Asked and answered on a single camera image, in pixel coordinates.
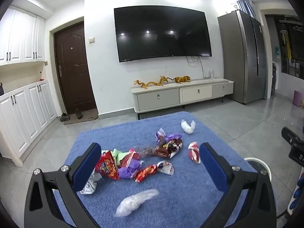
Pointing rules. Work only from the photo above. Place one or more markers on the purple stool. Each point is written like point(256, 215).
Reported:
point(297, 98)

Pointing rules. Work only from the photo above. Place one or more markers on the white printed candy wrapper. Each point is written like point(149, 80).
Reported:
point(160, 135)

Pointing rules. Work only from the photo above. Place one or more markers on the clear plastic bag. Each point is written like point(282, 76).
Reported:
point(133, 203)

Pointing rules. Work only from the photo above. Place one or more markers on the purple wrapper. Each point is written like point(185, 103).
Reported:
point(173, 138)
point(127, 171)

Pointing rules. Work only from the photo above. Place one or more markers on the red candy wrapper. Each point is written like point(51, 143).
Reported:
point(146, 172)

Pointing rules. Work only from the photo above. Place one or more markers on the blue table cloth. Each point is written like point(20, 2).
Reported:
point(180, 194)

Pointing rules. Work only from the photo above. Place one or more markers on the brown shoe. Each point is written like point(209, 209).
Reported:
point(78, 114)
point(64, 117)

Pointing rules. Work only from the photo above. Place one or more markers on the white plastic bag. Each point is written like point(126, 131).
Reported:
point(188, 126)

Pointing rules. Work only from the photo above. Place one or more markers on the golden tiger figurine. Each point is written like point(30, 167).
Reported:
point(182, 79)

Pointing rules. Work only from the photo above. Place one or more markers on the red printed snack bag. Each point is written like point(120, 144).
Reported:
point(108, 166)

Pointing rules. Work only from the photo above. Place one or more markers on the red and white striped wrapper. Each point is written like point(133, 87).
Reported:
point(194, 153)

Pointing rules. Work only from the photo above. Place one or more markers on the brown and clear snack wrapper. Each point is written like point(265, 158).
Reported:
point(163, 150)

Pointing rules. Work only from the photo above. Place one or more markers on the black bag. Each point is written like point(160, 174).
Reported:
point(1, 89)

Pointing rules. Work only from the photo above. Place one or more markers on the yellow hanging garment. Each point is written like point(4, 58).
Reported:
point(287, 45)

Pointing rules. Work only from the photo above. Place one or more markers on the beige light switch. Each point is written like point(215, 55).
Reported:
point(91, 40)

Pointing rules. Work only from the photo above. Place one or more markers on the brown doormat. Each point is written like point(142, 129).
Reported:
point(89, 116)

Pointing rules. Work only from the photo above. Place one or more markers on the white wrapper with red print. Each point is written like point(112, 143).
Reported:
point(166, 167)

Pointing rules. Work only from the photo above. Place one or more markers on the green paper scrap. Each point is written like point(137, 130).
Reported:
point(120, 154)

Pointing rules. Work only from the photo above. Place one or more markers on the long golden dragon figurine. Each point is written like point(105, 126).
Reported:
point(146, 84)

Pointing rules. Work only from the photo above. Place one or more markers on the person's right hand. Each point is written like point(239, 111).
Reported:
point(299, 194)

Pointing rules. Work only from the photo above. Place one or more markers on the green wall sign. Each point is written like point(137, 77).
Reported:
point(277, 51)

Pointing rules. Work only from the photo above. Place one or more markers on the blue striped curtain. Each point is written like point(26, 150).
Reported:
point(247, 7)

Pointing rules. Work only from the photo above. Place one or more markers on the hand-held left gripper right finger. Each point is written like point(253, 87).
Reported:
point(212, 168)

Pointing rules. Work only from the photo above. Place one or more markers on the grey and white television stand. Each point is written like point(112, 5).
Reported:
point(166, 98)

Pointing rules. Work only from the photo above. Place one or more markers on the golden dragon head figurine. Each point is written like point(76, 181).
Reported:
point(164, 79)

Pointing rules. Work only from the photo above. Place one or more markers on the white black-printed bag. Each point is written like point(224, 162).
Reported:
point(91, 185)

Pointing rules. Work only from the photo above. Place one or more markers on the white upper cabinets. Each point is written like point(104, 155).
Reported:
point(21, 35)

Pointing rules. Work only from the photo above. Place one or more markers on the brown entrance door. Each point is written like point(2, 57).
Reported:
point(73, 71)

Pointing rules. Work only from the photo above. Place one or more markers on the red paper scrap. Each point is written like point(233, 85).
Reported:
point(131, 158)

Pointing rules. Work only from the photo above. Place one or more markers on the white round trash bin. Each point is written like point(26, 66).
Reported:
point(267, 168)

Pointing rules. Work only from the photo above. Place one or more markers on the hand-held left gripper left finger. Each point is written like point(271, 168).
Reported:
point(86, 168)

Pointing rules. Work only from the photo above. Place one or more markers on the grey double-door refrigerator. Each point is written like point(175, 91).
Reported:
point(242, 57)

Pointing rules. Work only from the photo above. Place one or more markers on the black wall television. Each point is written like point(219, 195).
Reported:
point(161, 33)

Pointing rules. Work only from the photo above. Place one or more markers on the clear bottle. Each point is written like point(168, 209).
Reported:
point(211, 74)

